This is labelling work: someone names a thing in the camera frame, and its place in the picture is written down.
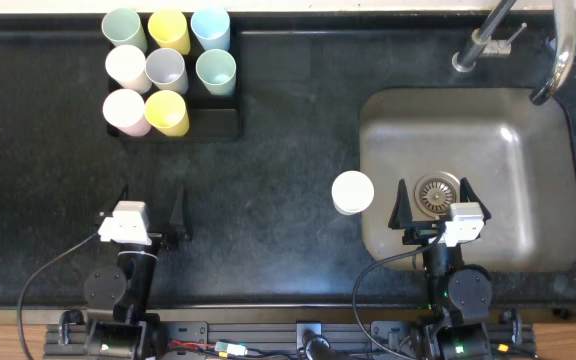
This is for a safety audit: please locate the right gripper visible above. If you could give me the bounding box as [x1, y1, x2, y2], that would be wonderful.
[387, 176, 493, 247]

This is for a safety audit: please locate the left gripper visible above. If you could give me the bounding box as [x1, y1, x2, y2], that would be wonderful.
[117, 184, 194, 252]

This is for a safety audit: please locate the white cup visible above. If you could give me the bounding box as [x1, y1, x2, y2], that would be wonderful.
[104, 44, 153, 95]
[330, 170, 375, 217]

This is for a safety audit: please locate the yellow cup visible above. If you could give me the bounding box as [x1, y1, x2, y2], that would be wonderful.
[143, 89, 191, 138]
[147, 8, 192, 55]

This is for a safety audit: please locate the pink cup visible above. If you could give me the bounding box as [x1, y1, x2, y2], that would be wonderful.
[101, 88, 152, 138]

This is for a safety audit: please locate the steel sink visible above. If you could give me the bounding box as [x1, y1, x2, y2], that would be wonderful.
[359, 87, 576, 274]

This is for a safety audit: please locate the black tray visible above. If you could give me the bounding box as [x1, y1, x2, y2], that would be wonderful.
[105, 13, 243, 144]

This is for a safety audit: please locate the grey cup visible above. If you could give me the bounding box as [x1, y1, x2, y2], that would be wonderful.
[144, 47, 190, 95]

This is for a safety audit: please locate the green cup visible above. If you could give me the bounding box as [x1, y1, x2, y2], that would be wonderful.
[101, 7, 148, 53]
[195, 48, 238, 96]

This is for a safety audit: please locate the blue cup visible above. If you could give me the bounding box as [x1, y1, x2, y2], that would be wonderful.
[190, 7, 232, 51]

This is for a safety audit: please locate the steel tap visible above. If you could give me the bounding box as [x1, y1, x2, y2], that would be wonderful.
[450, 0, 576, 107]

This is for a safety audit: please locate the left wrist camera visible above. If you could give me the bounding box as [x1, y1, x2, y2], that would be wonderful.
[97, 200, 154, 247]

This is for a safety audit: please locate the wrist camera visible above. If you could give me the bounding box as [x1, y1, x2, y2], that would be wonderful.
[97, 200, 154, 247]
[437, 201, 486, 249]

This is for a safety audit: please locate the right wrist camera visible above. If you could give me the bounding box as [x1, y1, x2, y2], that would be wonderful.
[437, 201, 486, 249]

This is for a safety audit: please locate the black cable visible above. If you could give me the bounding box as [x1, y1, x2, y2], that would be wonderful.
[351, 222, 449, 360]
[16, 230, 102, 360]

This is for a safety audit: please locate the mounting rail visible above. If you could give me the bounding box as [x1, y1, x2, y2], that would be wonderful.
[42, 308, 537, 360]

